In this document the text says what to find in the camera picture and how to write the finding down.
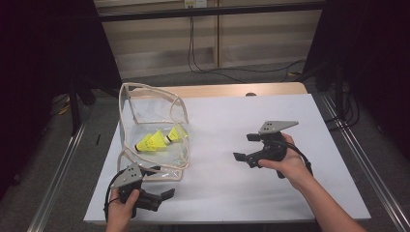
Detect person's left hand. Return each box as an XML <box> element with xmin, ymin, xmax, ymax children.
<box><xmin>105</xmin><ymin>188</ymin><xmax>142</xmax><ymax>226</ymax></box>

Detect black floor cables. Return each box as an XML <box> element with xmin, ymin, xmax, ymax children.
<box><xmin>325</xmin><ymin>93</ymin><xmax>361</xmax><ymax>130</ymax></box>

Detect black metal crossbar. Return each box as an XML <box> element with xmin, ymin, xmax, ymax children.
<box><xmin>96</xmin><ymin>1</ymin><xmax>327</xmax><ymax>23</ymax></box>

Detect right hand-held gripper cable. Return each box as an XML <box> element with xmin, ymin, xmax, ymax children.
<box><xmin>280</xmin><ymin>139</ymin><xmax>314</xmax><ymax>178</ymax></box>

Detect white table sheet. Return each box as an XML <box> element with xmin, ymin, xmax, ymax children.
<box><xmin>83</xmin><ymin>93</ymin><xmax>371</xmax><ymax>225</ymax></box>

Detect left hand-held gripper cable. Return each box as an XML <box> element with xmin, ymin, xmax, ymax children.
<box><xmin>102</xmin><ymin>167</ymin><xmax>128</xmax><ymax>223</ymax></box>

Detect black power cable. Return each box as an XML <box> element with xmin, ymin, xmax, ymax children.
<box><xmin>190</xmin><ymin>8</ymin><xmax>308</xmax><ymax>73</ymax></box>
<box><xmin>187</xmin><ymin>8</ymin><xmax>249</xmax><ymax>84</ymax></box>

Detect aluminium floor rail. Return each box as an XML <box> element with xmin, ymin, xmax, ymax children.
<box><xmin>320</xmin><ymin>93</ymin><xmax>410</xmax><ymax>232</ymax></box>
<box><xmin>27</xmin><ymin>105</ymin><xmax>95</xmax><ymax>232</ymax></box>

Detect yellow shuttlecock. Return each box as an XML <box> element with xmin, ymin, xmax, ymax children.
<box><xmin>134</xmin><ymin>133</ymin><xmax>154</xmax><ymax>153</ymax></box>
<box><xmin>145</xmin><ymin>129</ymin><xmax>168</xmax><ymax>152</ymax></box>
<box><xmin>163</xmin><ymin>124</ymin><xmax>190</xmax><ymax>145</ymax></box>

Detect wooden table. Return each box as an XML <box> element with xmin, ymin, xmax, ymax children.
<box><xmin>122</xmin><ymin>81</ymin><xmax>308</xmax><ymax>100</ymax></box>

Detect black metal stand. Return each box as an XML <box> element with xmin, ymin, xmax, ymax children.
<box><xmin>68</xmin><ymin>76</ymin><xmax>98</xmax><ymax>136</ymax></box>

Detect hand-held gripper cable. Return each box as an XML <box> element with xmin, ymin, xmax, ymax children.
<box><xmin>102</xmin><ymin>167</ymin><xmax>128</xmax><ymax>223</ymax></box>
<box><xmin>280</xmin><ymin>139</ymin><xmax>314</xmax><ymax>178</ymax></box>

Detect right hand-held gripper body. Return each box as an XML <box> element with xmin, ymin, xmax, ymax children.
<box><xmin>245</xmin><ymin>120</ymin><xmax>300</xmax><ymax>180</ymax></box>

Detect dark curtain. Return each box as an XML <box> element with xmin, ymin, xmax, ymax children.
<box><xmin>0</xmin><ymin>0</ymin><xmax>123</xmax><ymax>199</ymax></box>
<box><xmin>303</xmin><ymin>0</ymin><xmax>410</xmax><ymax>162</ymax></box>

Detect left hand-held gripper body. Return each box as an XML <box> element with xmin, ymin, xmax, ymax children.
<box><xmin>110</xmin><ymin>161</ymin><xmax>163</xmax><ymax>219</ymax></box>

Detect white wall socket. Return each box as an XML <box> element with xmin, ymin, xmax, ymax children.
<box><xmin>184</xmin><ymin>0</ymin><xmax>208</xmax><ymax>9</ymax></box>

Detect transparent bag with beige trim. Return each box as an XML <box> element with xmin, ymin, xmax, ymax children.
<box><xmin>116</xmin><ymin>82</ymin><xmax>191</xmax><ymax>182</ymax></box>

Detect person's right hand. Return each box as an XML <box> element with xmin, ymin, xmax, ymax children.
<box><xmin>256</xmin><ymin>133</ymin><xmax>312</xmax><ymax>191</ymax></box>

